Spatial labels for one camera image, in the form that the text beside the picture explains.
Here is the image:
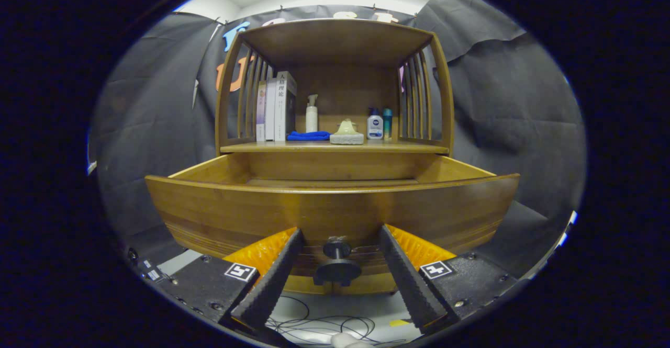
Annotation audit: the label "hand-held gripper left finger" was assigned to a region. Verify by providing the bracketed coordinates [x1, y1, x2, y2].
[152, 227, 304, 333]

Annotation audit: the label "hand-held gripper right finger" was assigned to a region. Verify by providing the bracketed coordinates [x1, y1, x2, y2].
[378, 224, 529, 333]

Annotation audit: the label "wooden drawer with black knob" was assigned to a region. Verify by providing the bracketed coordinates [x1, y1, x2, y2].
[145, 153, 520, 287]

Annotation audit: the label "wooden countertop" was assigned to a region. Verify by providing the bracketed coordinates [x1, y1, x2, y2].
[220, 138, 450, 155]

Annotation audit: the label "wooden cabinet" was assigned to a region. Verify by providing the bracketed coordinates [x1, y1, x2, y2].
[215, 18, 455, 295]

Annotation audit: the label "white bottle with navy cap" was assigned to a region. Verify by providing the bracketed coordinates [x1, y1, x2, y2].
[367, 108, 384, 140]

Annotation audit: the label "white pump bottle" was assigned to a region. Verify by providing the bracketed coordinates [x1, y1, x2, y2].
[306, 94, 318, 133]

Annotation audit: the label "lilac spine book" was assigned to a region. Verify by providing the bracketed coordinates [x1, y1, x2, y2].
[256, 81, 267, 142]

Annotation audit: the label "white spine book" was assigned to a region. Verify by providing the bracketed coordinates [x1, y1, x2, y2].
[265, 77, 277, 141]

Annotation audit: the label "grey book with portrait cover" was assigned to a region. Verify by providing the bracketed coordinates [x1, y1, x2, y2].
[274, 71, 297, 141]

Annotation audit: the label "thin black floor cables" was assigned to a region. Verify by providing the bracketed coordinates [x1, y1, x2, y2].
[267, 296, 377, 346]

